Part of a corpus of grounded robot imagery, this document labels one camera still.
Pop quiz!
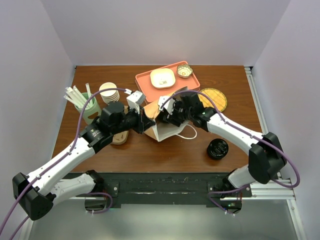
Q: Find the cream square plate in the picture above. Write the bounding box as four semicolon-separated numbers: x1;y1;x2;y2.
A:
150;68;176;89

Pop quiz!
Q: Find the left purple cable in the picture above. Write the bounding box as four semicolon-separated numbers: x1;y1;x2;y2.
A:
0;88;131;240

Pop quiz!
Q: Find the stack of black lids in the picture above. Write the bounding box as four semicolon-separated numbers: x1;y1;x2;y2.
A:
206;138;229;160

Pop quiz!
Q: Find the pink serving tray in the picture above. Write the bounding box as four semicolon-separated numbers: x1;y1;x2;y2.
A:
135;60;201;104

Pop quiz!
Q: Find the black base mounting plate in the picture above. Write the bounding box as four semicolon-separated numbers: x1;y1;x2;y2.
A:
74;172;251;209

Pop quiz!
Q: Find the round woven yellow coaster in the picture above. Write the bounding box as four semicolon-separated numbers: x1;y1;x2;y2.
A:
198;88;228;112

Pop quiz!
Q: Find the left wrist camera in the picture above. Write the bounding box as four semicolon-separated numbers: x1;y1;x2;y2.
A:
126;90;146;114

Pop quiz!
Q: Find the stack of paper cups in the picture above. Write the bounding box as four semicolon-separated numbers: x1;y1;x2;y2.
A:
99;82;120;104

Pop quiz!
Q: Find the small floral bowl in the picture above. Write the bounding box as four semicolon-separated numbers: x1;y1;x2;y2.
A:
176;64;193;79

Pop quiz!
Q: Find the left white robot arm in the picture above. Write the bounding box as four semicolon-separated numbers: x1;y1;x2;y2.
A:
12;102;156;221

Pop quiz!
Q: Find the wrapped white straw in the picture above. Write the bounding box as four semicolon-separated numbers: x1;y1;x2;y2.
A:
63;95;83;109
65;87;85;107
73;85;92;109

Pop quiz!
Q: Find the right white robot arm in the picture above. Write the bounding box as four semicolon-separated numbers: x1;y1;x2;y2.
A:
158;90;287;197

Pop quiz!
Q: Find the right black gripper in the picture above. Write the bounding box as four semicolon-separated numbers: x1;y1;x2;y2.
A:
163;98;193;127

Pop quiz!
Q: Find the brown paper bag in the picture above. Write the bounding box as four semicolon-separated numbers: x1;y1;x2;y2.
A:
143;86;198;142

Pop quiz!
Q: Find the green straw holder cup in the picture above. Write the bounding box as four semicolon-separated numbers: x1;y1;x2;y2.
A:
82;97;102;125

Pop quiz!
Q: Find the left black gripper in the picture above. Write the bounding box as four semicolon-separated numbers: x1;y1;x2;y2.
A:
111;104;156;135

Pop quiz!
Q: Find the purple cable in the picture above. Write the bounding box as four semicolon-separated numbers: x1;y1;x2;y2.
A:
159;90;301;215
0;88;131;240

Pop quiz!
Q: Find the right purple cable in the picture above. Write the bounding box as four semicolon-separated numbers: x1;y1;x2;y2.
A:
159;90;301;215

